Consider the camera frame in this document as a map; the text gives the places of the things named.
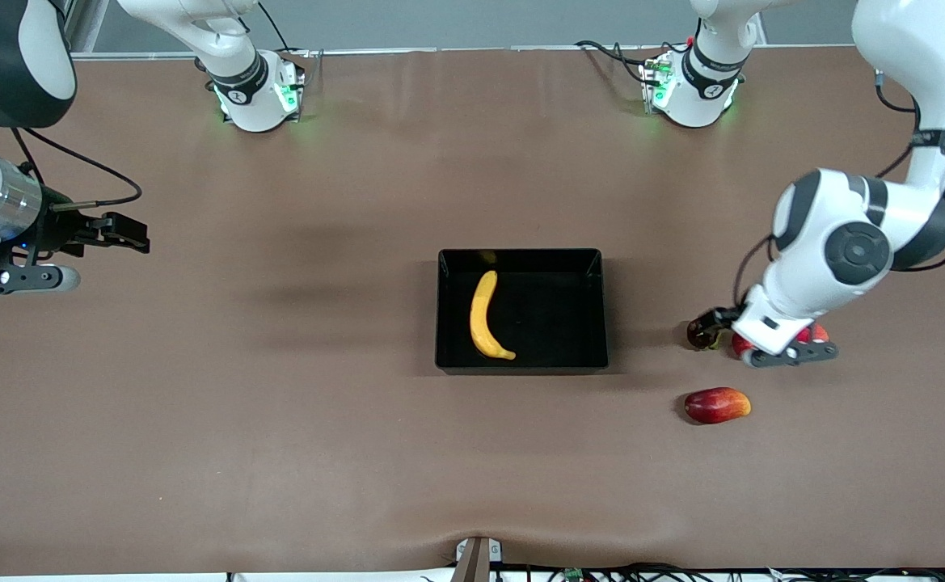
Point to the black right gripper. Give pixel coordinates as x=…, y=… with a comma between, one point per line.
x=60, y=230

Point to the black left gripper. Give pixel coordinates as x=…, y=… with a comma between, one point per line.
x=719, y=319

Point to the small red yellow apple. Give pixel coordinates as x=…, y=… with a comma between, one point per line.
x=740, y=346

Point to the black rectangular plastic box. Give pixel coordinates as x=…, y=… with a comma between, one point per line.
x=521, y=356

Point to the yellow banana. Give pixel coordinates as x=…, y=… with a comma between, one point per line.
x=482, y=319

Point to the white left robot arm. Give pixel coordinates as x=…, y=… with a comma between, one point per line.
x=812, y=267

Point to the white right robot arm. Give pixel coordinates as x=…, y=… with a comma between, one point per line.
x=250, y=89

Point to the dark purple plum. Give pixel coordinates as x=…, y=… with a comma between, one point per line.
x=694, y=335

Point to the red yellow mango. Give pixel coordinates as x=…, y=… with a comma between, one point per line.
x=716, y=406

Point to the red round apple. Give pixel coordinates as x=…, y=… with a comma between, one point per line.
x=816, y=333

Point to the brown table cover mat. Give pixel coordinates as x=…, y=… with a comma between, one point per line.
x=278, y=444

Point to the small green connector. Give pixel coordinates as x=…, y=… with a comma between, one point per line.
x=574, y=575

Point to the aluminium frame profile with bracket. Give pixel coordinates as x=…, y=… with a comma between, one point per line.
x=84, y=28

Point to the grey metal post bracket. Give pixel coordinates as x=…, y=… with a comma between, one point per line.
x=495, y=551

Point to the brown camera stand post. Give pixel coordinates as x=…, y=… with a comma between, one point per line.
x=472, y=566

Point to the silver table edge rail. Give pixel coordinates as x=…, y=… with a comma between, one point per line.
x=480, y=50

